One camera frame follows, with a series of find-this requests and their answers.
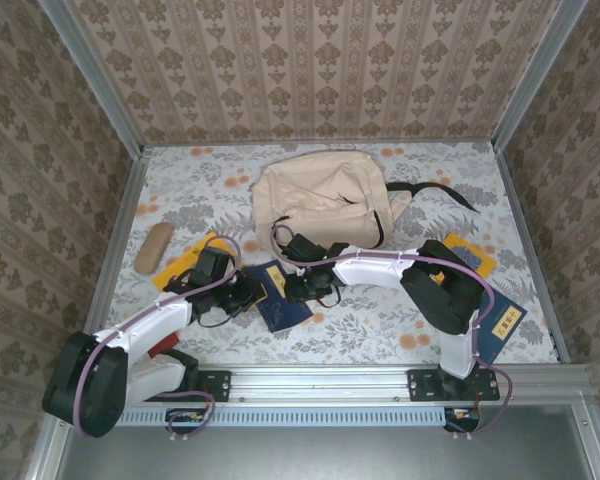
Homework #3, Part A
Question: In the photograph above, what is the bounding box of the aluminium left lower frame bar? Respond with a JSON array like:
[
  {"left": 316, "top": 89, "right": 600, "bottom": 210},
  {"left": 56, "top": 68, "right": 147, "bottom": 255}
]
[{"left": 27, "top": 414, "right": 76, "bottom": 480}]

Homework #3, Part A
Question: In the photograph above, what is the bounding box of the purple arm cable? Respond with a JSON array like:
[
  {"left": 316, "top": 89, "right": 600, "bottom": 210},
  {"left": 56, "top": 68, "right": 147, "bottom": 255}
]
[
  {"left": 269, "top": 222, "right": 514, "bottom": 441},
  {"left": 72, "top": 234, "right": 244, "bottom": 444}
]

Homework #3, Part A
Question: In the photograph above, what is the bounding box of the aluminium right frame post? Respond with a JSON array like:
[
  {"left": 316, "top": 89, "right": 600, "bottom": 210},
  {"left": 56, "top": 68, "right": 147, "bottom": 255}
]
[{"left": 492, "top": 0, "right": 589, "bottom": 151}]

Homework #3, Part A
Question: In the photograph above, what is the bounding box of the aluminium left frame post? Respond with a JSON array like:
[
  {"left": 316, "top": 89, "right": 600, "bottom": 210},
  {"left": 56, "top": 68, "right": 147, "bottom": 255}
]
[{"left": 39, "top": 0, "right": 145, "bottom": 154}]

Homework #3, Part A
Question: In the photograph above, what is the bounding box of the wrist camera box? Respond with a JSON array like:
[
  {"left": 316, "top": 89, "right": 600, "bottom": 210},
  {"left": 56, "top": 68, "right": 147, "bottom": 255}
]
[
  {"left": 193, "top": 247, "right": 232, "bottom": 281},
  {"left": 283, "top": 233, "right": 327, "bottom": 265}
]

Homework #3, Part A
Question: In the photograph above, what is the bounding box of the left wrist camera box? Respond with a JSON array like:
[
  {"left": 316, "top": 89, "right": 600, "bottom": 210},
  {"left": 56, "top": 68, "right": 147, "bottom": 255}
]
[{"left": 193, "top": 247, "right": 232, "bottom": 281}]

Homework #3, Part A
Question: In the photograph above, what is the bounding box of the aluminium frame post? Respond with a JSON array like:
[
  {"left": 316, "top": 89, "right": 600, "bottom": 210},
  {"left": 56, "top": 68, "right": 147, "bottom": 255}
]
[
  {"left": 39, "top": 0, "right": 145, "bottom": 154},
  {"left": 492, "top": 0, "right": 589, "bottom": 151}
]

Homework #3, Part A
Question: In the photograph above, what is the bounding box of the red box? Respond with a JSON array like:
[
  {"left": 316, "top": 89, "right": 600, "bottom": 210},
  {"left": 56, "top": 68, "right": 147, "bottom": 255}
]
[{"left": 149, "top": 334, "right": 180, "bottom": 359}]

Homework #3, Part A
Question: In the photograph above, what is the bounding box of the floral table cover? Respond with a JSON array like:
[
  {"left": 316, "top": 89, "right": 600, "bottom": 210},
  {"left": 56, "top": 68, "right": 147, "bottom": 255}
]
[{"left": 97, "top": 142, "right": 561, "bottom": 365}]

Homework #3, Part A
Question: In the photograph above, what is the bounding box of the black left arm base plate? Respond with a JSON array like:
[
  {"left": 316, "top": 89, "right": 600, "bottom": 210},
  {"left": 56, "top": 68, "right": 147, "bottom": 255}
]
[{"left": 179, "top": 369, "right": 232, "bottom": 403}]

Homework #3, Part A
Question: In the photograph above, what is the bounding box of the navy book with drawn figure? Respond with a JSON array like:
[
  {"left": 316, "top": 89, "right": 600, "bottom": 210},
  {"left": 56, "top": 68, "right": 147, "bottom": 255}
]
[{"left": 242, "top": 261, "right": 315, "bottom": 335}]

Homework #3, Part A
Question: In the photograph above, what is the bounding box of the thin black right gripper cable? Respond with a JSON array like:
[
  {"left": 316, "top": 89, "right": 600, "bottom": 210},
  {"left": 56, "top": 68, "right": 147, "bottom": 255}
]
[{"left": 314, "top": 284, "right": 344, "bottom": 309}]

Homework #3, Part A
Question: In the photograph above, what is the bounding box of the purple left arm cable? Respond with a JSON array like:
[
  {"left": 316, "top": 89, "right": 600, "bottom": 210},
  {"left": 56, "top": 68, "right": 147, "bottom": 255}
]
[{"left": 72, "top": 234, "right": 244, "bottom": 444}]

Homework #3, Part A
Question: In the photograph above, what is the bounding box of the beige canvas backpack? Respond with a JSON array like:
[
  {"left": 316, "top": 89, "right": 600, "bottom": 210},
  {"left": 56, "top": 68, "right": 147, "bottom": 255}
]
[{"left": 252, "top": 149, "right": 481, "bottom": 251}]

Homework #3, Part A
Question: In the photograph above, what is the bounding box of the aluminium mounting rail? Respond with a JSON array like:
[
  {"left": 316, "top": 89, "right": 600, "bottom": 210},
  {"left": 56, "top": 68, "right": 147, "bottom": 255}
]
[{"left": 54, "top": 364, "right": 594, "bottom": 401}]

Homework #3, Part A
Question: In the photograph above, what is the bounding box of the aluminium left side rail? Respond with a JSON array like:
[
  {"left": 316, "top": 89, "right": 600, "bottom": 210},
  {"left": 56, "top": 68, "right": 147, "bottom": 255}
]
[{"left": 79, "top": 147, "right": 149, "bottom": 351}]

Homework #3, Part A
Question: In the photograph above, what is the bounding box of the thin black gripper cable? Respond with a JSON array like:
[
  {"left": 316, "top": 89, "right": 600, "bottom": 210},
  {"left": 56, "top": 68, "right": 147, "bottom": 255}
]
[
  {"left": 194, "top": 299, "right": 241, "bottom": 329},
  {"left": 314, "top": 284, "right": 344, "bottom": 309}
]

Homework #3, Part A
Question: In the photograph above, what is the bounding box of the grey metal panel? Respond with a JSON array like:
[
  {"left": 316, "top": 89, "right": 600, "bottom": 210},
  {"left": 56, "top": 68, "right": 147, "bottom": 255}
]
[{"left": 54, "top": 424, "right": 600, "bottom": 480}]

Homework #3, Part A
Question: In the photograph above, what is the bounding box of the yellow cartoon picture book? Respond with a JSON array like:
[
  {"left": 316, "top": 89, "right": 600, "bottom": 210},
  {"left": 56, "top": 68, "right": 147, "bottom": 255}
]
[{"left": 152, "top": 231, "right": 241, "bottom": 291}]

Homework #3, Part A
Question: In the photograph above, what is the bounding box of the grey slotted cable duct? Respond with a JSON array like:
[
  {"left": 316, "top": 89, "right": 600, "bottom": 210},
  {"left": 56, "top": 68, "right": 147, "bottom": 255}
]
[{"left": 114, "top": 407, "right": 451, "bottom": 427}]

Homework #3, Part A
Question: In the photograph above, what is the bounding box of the yellow book with blue patch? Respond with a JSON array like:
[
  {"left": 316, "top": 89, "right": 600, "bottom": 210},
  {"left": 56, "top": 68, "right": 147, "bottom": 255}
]
[{"left": 442, "top": 233, "right": 499, "bottom": 281}]

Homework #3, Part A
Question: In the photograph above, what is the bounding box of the black connector with wires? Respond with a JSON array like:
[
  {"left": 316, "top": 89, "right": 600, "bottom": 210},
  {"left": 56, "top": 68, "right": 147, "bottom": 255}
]
[
  {"left": 443, "top": 407, "right": 481, "bottom": 434},
  {"left": 165, "top": 407, "right": 212, "bottom": 435}
]

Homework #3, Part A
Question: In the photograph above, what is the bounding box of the thin black left gripper cable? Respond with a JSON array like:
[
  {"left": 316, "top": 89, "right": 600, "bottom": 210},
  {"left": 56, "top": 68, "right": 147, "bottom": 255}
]
[{"left": 194, "top": 299, "right": 241, "bottom": 329}]

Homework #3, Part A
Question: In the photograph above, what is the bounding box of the brown glasses case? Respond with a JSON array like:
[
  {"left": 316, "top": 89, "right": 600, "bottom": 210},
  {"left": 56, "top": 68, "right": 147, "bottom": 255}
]
[{"left": 133, "top": 223, "right": 174, "bottom": 275}]

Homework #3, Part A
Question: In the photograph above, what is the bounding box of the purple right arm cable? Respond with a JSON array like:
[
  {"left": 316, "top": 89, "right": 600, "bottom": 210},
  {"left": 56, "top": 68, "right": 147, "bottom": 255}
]
[{"left": 269, "top": 222, "right": 514, "bottom": 441}]

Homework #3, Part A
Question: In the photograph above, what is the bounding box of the navy book with yellow label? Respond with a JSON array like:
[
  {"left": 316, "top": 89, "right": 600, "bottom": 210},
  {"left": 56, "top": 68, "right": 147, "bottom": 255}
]
[{"left": 472, "top": 287, "right": 530, "bottom": 364}]

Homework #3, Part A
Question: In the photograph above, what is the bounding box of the aluminium right side rail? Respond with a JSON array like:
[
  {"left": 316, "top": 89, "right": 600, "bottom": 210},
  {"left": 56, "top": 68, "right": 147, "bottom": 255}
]
[{"left": 494, "top": 142, "right": 571, "bottom": 364}]

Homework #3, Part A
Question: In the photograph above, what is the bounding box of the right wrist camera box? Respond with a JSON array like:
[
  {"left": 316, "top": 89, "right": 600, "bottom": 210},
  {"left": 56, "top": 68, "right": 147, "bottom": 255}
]
[{"left": 283, "top": 233, "right": 327, "bottom": 265}]

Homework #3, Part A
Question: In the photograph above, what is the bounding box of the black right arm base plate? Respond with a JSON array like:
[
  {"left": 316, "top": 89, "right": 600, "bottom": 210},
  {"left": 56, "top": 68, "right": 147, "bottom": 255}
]
[{"left": 408, "top": 368, "right": 501, "bottom": 403}]

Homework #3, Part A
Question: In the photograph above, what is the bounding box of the aluminium back rail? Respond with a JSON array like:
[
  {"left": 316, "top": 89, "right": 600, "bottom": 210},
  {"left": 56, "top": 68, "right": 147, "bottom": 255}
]
[{"left": 142, "top": 138, "right": 496, "bottom": 149}]

